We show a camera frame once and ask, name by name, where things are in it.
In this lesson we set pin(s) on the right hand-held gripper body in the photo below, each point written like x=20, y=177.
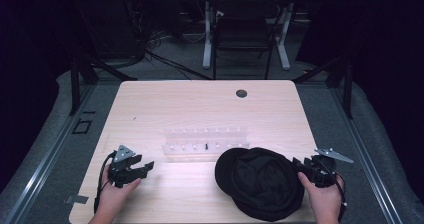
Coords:
x=320, y=170

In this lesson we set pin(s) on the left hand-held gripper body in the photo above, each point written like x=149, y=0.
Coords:
x=120, y=170

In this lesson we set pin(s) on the black cap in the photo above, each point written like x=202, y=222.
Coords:
x=260, y=184

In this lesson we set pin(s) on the person's left hand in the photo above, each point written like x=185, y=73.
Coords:
x=113, y=195

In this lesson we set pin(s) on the person's right hand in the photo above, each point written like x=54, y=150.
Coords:
x=322, y=199

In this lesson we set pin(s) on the grey tape strip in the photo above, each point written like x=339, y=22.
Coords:
x=76, y=199

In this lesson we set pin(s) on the black tape square outline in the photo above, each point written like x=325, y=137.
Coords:
x=82, y=126

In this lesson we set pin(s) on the clear acrylic peg rack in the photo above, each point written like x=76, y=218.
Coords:
x=206, y=144

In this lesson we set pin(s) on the round grey table grommet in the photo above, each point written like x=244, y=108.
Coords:
x=241, y=93

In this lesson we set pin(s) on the black folding chair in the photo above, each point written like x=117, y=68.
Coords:
x=245, y=34

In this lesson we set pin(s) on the aluminium floor rail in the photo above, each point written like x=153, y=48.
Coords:
x=50, y=150
x=366, y=157

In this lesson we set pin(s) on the black metal frame stand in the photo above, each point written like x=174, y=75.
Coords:
x=346, y=87
x=76, y=84

